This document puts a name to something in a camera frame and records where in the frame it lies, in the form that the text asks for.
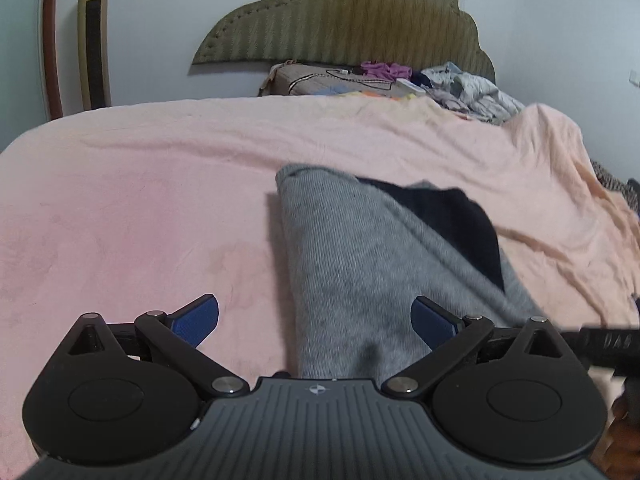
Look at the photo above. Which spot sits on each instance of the purple cloth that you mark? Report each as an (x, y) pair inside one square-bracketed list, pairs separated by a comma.
[(382, 70)]

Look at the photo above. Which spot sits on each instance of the pink blanket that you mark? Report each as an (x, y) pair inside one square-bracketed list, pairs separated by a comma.
[(125, 185)]

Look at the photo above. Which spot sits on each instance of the gold standing air conditioner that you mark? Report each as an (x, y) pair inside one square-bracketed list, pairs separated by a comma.
[(94, 35)]

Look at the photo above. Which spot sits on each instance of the leopard print cloth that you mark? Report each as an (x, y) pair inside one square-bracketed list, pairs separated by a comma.
[(610, 180)]

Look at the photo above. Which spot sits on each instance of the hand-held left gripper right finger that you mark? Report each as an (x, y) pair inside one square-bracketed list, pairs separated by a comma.
[(431, 320)]

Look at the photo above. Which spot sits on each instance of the brown wooden door frame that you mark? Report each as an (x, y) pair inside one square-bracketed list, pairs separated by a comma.
[(51, 35)]

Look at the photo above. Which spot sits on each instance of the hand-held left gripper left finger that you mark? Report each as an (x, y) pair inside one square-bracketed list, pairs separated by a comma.
[(197, 317)]

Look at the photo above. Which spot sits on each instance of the brown cardboard box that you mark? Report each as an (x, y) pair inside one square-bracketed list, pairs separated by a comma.
[(305, 80)]

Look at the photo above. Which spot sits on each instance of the olive padded headboard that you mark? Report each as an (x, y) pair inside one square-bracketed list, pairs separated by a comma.
[(350, 15)]

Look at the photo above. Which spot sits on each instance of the grey and navy knit sweater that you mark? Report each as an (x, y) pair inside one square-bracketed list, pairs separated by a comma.
[(350, 260)]

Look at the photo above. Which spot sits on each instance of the pile of light clothes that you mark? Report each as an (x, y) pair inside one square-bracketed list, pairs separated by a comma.
[(470, 92)]

